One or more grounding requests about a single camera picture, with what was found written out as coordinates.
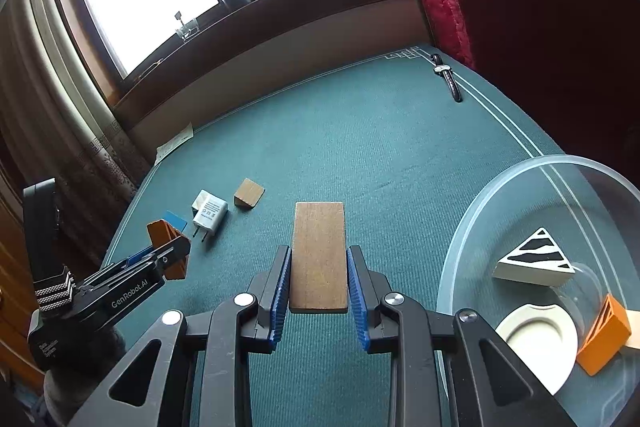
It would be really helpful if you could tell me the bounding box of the orange wooden block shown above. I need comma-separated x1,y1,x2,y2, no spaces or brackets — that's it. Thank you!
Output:
146,219,190,281

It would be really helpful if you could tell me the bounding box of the white charger plug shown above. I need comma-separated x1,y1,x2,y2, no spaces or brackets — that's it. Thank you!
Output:
191,189,229,253

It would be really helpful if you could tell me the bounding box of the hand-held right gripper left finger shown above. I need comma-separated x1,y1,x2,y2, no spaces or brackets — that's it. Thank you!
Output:
67,245,292,427

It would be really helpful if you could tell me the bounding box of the small wooden triangular block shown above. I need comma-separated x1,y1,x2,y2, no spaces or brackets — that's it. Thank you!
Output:
234,178,266,209

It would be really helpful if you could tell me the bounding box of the cream round lid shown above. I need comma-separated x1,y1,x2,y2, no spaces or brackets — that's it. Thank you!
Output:
495,302,579,397

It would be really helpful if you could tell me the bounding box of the clear plastic container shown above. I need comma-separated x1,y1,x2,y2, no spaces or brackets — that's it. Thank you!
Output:
436,154,640,427

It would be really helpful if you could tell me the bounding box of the black strap wristwatch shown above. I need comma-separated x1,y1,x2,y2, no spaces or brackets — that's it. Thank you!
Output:
431,53,463,102

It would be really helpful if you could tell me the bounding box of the printed paper sheet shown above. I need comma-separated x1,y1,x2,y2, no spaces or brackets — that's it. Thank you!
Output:
155,122,195,165

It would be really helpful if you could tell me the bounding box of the pale wooden block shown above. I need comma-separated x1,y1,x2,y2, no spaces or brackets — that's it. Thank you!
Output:
621,309,640,350

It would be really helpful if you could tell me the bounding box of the white striped triangular block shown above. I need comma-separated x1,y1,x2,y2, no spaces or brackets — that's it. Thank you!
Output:
492,227,577,288

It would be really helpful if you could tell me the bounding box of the clear drinking glass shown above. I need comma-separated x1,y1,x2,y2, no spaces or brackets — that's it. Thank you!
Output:
173,11,199,40

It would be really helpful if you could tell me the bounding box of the rectangular wooden block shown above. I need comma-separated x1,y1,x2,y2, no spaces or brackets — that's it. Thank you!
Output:
289,201,349,314

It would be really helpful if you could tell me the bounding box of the orange striped triangular block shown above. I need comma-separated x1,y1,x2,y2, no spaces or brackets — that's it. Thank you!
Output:
576,293,632,377

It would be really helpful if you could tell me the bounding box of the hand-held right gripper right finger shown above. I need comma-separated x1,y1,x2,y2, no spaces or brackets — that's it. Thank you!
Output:
347,245,576,427

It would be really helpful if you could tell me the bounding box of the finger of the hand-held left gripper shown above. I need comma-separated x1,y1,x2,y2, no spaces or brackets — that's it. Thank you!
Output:
150,235,192,278
102,248,157,275

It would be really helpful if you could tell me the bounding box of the person's left forearm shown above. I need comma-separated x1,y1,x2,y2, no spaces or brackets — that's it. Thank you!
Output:
42,327,131,427

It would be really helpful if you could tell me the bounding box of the beige patterned curtain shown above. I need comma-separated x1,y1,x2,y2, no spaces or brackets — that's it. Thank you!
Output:
0,0,151,268

